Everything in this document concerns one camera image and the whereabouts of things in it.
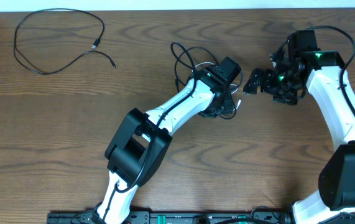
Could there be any white cable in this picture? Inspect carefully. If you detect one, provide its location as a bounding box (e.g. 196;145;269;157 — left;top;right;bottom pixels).
192;61;242;110

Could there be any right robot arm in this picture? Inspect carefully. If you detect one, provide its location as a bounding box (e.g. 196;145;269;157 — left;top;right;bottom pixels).
243;27;355;223

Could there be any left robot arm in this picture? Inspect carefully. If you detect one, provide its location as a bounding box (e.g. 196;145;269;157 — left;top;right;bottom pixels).
95;57;242;223

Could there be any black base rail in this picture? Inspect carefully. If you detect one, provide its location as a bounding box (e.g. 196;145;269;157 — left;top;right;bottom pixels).
46;210;355;224

